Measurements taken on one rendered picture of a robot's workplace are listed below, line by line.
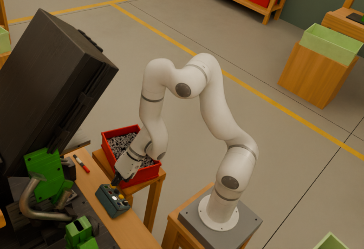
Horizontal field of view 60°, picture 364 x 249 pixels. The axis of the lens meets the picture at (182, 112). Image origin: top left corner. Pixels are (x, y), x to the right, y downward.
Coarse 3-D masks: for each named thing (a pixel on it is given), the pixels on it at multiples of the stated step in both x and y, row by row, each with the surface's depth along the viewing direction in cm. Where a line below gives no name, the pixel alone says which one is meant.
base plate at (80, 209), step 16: (64, 176) 147; (16, 192) 137; (32, 192) 138; (80, 192) 142; (80, 208) 136; (0, 240) 120; (16, 240) 122; (32, 240) 123; (64, 240) 125; (96, 240) 127; (112, 240) 128
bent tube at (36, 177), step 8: (32, 176) 107; (40, 176) 111; (32, 184) 109; (24, 192) 108; (24, 200) 109; (24, 208) 110; (32, 216) 113; (40, 216) 115; (48, 216) 118; (56, 216) 120; (64, 216) 123
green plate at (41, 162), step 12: (24, 156) 107; (36, 156) 109; (48, 156) 112; (36, 168) 111; (48, 168) 114; (60, 168) 118; (48, 180) 116; (60, 180) 120; (36, 192) 114; (48, 192) 118
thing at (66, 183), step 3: (66, 180) 122; (69, 180) 124; (63, 183) 121; (66, 183) 121; (69, 183) 123; (72, 183) 123; (63, 186) 121; (66, 186) 122; (69, 186) 123; (60, 189) 121; (57, 192) 121; (60, 192) 121; (54, 195) 121; (57, 195) 121; (54, 198) 121; (57, 198) 121; (51, 201) 121; (54, 201) 121
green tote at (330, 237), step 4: (328, 236) 141; (332, 236) 142; (324, 240) 139; (328, 240) 144; (332, 240) 142; (336, 240) 140; (320, 244) 137; (324, 244) 146; (328, 244) 145; (332, 244) 143; (336, 244) 141; (340, 244) 140; (316, 248) 135; (324, 248) 147; (328, 248) 145; (332, 248) 144; (336, 248) 142; (340, 248) 140; (344, 248) 138; (348, 248) 138
